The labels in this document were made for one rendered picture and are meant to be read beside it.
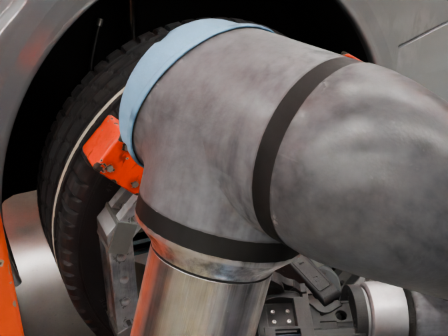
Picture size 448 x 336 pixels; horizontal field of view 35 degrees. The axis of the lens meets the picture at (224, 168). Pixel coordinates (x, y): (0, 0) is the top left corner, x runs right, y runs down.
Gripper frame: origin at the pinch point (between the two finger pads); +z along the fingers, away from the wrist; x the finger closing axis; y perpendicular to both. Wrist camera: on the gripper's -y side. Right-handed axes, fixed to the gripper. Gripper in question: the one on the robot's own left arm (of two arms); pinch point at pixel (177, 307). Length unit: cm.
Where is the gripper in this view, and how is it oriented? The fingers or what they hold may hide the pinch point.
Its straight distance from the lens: 80.7
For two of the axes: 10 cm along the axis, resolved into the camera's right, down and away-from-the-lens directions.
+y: 0.8, 7.4, -6.7
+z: -9.9, 0.2, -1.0
